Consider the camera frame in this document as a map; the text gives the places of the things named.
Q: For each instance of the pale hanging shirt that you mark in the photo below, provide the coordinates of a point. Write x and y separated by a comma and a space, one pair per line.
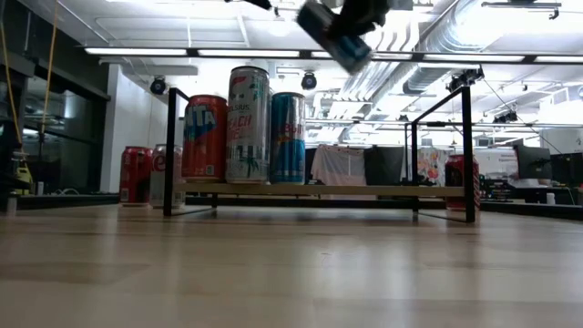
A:
339, 164

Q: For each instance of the wooden shelf black frame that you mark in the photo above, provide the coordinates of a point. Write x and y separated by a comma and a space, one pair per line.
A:
319, 190

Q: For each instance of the blue silver Red Bull can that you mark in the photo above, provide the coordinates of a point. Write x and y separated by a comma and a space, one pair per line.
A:
288, 146
353, 50

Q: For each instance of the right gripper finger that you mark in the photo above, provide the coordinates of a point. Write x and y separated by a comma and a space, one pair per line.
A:
346, 25

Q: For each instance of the black hanging shirt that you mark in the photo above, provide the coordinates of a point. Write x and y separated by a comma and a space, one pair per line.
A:
385, 164

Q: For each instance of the white bottle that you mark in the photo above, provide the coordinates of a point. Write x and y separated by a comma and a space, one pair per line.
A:
12, 205

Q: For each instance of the white cup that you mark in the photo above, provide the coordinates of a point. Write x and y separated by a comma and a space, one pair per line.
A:
550, 198

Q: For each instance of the silver Diet Coke can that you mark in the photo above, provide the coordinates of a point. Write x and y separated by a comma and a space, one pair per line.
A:
159, 177

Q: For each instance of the black metal table frame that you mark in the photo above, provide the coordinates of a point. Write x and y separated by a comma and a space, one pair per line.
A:
91, 199

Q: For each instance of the overhead LED light bar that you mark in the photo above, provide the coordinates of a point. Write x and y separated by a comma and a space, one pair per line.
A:
248, 53

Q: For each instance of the black ceiling camera mount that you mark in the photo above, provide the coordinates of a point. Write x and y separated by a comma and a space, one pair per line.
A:
464, 79

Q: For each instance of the red Coca-Cola can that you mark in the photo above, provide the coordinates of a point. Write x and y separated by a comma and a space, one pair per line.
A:
453, 180
135, 175

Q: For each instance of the black computer monitor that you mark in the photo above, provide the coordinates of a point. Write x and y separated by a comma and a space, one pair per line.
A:
533, 161
567, 168

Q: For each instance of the tall white Celsius can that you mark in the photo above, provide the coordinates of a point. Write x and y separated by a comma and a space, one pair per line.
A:
248, 127

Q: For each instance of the black round spotlight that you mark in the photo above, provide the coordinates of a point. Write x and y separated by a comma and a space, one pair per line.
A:
309, 81
158, 85

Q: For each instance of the orange Fanta can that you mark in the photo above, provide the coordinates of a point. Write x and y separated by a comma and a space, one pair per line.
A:
205, 136

